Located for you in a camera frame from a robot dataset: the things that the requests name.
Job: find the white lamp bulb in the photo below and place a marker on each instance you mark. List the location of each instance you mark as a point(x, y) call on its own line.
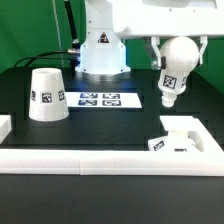
point(182, 55)

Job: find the white frame border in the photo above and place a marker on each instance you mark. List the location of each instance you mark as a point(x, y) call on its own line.
point(209, 161)

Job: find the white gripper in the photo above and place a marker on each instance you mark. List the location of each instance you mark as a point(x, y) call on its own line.
point(168, 18)

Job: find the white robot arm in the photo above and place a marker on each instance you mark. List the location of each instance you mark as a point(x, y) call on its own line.
point(109, 22)

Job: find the white marker sheet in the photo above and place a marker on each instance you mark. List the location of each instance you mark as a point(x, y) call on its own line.
point(103, 100)

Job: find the white lamp shade cone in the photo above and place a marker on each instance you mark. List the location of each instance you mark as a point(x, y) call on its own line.
point(47, 95)

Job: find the white lamp base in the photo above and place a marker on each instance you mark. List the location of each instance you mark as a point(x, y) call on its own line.
point(177, 138)

